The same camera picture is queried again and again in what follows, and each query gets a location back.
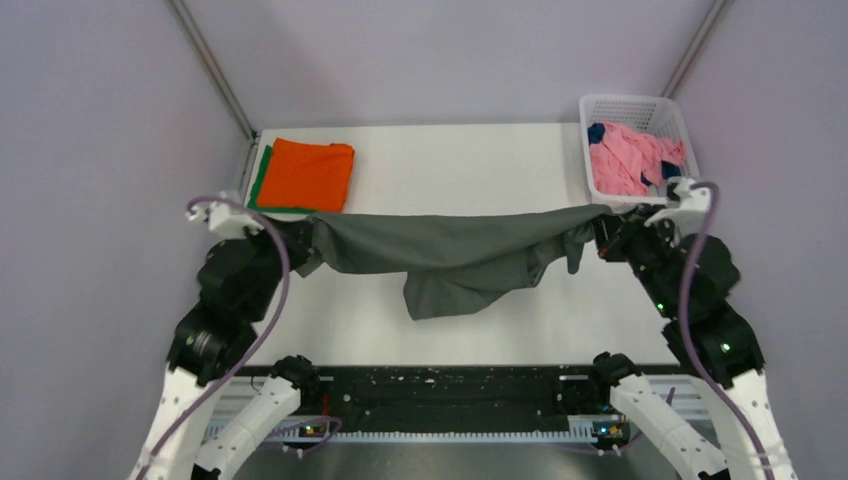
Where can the white slotted cable duct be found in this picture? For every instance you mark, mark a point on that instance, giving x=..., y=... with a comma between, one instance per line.
x=582, y=430

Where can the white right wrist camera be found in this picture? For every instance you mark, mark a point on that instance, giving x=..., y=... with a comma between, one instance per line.
x=690, y=202

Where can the pink crumpled t-shirt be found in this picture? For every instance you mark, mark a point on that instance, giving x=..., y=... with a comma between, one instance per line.
x=623, y=162

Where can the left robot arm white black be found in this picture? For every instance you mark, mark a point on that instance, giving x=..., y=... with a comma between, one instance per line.
x=207, y=349

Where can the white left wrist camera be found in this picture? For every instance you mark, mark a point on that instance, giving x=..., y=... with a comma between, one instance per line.
x=223, y=215

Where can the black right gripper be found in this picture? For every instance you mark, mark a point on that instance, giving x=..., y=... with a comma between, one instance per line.
x=614, y=230

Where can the aluminium frame post left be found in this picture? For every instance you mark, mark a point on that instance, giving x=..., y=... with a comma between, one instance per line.
x=211, y=66

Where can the folded orange t-shirt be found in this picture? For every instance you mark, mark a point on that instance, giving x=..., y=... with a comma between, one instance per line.
x=324, y=172

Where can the folded green t-shirt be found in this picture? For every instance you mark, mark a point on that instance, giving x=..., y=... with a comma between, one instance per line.
x=275, y=188

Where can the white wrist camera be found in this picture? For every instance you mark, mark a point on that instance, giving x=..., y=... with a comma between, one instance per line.
x=223, y=215
x=690, y=202

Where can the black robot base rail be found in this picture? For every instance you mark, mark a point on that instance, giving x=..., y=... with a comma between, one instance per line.
x=456, y=399

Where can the grey t-shirt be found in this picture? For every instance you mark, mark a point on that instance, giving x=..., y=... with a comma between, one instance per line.
x=454, y=265

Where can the aluminium frame post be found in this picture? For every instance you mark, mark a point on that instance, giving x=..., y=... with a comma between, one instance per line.
x=712, y=19
x=211, y=66

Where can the aluminium frame post right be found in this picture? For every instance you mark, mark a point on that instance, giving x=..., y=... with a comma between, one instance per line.
x=712, y=19

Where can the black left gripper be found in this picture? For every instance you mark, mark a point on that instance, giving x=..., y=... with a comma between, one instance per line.
x=299, y=235

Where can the white plastic laundry basket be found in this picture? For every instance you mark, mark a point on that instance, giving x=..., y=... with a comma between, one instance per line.
x=633, y=147

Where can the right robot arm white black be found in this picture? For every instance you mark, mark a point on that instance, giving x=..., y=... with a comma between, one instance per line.
x=688, y=280

